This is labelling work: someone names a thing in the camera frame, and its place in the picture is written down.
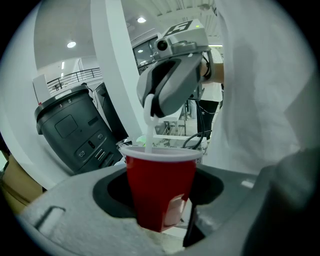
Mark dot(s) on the black wristband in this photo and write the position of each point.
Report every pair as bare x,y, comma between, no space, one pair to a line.
208,72

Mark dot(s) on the dark glass window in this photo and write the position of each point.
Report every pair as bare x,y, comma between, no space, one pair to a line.
143,53

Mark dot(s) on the black metal railing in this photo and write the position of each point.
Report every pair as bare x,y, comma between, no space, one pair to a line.
82,71

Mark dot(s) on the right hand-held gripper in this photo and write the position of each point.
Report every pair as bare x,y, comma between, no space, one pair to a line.
192,35

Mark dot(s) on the brown cardboard box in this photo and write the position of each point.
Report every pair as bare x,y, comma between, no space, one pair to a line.
17,185

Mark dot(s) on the black coffee machine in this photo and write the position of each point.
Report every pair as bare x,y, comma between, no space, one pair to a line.
75,130

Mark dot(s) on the round ceiling lamp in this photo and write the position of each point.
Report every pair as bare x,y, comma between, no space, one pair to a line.
71,44
141,20

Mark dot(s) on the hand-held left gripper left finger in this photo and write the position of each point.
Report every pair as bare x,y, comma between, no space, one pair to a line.
70,220

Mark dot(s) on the tall black machine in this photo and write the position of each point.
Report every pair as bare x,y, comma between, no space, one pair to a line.
110,112

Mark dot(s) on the small green cup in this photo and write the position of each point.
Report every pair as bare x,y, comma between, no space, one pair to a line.
142,140

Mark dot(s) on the person's white shirt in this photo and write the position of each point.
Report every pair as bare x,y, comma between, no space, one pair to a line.
262,87

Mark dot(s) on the person's right forearm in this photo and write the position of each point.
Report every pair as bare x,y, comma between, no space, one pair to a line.
216,72

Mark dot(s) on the red plastic cup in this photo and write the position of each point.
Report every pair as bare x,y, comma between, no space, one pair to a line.
155,185

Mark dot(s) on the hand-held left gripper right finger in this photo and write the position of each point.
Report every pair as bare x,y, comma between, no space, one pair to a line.
232,197

